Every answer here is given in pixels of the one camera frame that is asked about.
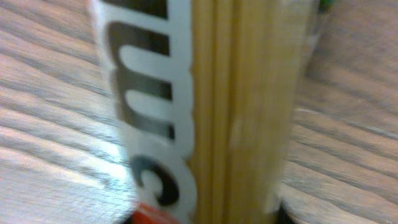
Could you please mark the orange spaghetti packet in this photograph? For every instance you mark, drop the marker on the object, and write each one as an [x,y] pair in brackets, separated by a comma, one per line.
[204,93]

